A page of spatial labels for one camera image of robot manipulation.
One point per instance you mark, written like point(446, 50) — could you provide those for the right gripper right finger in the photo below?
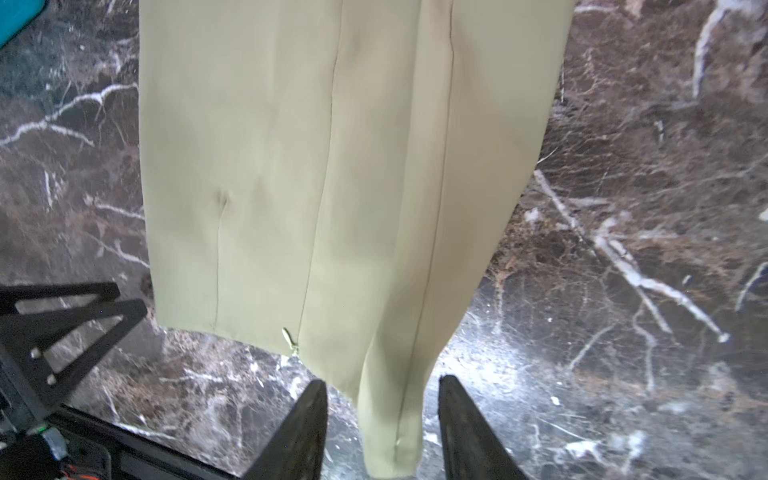
point(471, 450)

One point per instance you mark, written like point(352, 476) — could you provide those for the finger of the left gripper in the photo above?
point(11, 295)
point(45, 355)

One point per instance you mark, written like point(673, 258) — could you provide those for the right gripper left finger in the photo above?
point(296, 450)

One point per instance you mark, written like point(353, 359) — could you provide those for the olive green skirt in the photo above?
point(331, 179)

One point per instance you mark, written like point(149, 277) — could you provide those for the teal plastic basket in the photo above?
point(15, 15)

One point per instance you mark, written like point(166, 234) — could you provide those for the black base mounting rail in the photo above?
point(73, 445)

